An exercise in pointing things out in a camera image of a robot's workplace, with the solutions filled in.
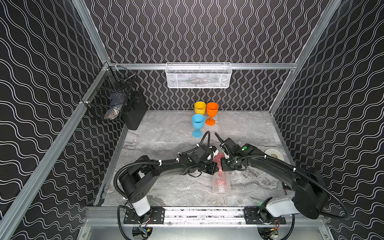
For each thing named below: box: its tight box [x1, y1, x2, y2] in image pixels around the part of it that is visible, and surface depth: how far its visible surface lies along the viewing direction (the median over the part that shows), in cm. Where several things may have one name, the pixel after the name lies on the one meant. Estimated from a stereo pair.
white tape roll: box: [264, 148, 285, 161], surface depth 99 cm
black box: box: [121, 91, 148, 131], surface depth 107 cm
